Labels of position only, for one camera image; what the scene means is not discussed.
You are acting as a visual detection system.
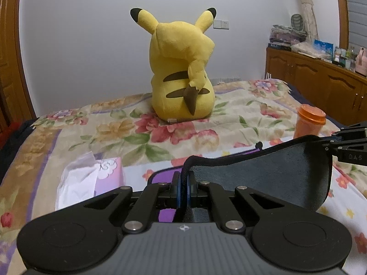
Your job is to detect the row of small boxes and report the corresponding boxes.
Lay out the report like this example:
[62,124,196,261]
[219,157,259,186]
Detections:
[332,47,356,70]

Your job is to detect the wooden window frame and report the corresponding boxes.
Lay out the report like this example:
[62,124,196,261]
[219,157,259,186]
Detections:
[333,0,351,50]

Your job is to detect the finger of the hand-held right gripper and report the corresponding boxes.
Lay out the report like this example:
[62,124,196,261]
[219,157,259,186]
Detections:
[331,123,367,142]
[321,137,367,166]

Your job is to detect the wooden cabinet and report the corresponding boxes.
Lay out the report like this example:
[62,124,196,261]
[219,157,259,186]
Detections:
[265,47,367,127]

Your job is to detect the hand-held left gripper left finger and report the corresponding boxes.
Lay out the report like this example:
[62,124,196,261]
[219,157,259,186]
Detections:
[84,172,184,234]

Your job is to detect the yellow plush toy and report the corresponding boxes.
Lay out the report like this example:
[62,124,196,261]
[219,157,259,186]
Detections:
[130,7,217,124]

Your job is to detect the orange cup with lid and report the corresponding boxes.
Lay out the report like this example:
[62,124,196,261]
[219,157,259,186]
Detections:
[293,104,327,140]

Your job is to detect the wooden wardrobe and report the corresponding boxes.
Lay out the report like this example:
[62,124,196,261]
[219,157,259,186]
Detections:
[0,0,37,134]

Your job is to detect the blue picture box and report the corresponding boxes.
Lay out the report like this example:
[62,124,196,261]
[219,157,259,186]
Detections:
[314,39,334,60]

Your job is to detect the grey window blinds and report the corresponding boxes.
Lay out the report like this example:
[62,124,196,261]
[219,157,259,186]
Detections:
[342,0,367,50]

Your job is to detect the grey ribbed fan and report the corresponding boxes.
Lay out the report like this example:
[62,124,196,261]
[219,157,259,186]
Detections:
[290,13,306,32]

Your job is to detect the purple tissue box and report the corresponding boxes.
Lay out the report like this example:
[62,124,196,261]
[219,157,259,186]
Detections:
[92,157,126,198]

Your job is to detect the floral blanket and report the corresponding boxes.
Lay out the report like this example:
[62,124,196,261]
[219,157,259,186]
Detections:
[0,78,367,275]

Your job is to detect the cream folded cloth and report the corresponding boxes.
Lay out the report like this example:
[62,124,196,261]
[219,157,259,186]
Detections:
[290,41,331,61]

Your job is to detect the pink box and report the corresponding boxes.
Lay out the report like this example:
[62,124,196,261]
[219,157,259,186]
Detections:
[355,47,367,77]

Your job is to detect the stack of folded cloths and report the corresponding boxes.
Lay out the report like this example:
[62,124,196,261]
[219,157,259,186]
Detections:
[270,24,308,45]

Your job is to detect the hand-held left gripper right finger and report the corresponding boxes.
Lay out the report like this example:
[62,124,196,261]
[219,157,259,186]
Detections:
[185,174,285,233]

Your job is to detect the cream patterned curtain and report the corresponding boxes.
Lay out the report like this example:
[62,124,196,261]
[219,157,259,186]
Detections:
[295,0,319,43]

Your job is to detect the grey towel with black edge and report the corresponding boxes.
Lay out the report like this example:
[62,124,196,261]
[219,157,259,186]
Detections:
[147,135,335,224]

